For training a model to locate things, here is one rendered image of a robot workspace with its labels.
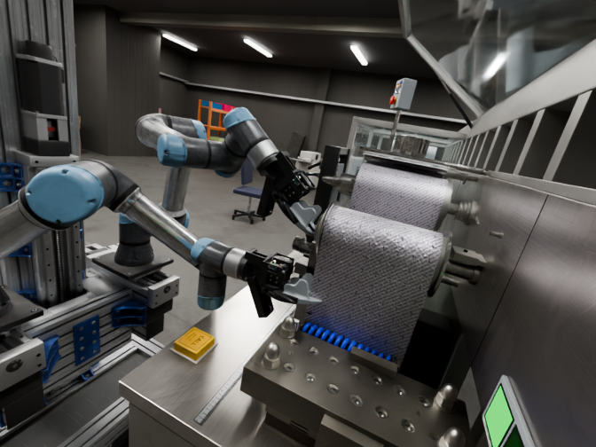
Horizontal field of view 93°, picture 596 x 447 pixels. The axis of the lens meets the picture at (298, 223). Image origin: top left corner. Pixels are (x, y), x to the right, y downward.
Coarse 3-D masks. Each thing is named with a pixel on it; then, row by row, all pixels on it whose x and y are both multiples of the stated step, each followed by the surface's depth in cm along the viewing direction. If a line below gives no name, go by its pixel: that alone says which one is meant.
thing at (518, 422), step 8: (504, 376) 35; (504, 384) 34; (496, 392) 35; (504, 392) 33; (512, 392) 33; (512, 400) 31; (488, 408) 36; (512, 408) 31; (512, 416) 30; (520, 416) 29; (512, 424) 30; (520, 424) 29; (488, 432) 34; (512, 432) 30; (520, 432) 28; (528, 432) 28; (488, 440) 34; (504, 440) 31; (520, 440) 28; (528, 440) 27
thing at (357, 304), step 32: (320, 256) 64; (320, 288) 66; (352, 288) 62; (384, 288) 60; (416, 288) 57; (320, 320) 67; (352, 320) 64; (384, 320) 61; (416, 320) 58; (384, 352) 63
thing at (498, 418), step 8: (496, 400) 35; (504, 400) 33; (496, 408) 34; (504, 408) 32; (488, 416) 35; (496, 416) 33; (504, 416) 32; (488, 424) 35; (496, 424) 33; (504, 424) 31; (496, 432) 32; (504, 432) 31; (496, 440) 32
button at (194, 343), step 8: (192, 328) 75; (184, 336) 72; (192, 336) 72; (200, 336) 73; (208, 336) 73; (176, 344) 69; (184, 344) 69; (192, 344) 70; (200, 344) 70; (208, 344) 71; (184, 352) 69; (192, 352) 68; (200, 352) 69
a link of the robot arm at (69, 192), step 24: (72, 168) 59; (96, 168) 65; (24, 192) 58; (48, 192) 57; (72, 192) 58; (96, 192) 60; (0, 216) 59; (24, 216) 59; (48, 216) 58; (72, 216) 59; (0, 240) 60; (24, 240) 62
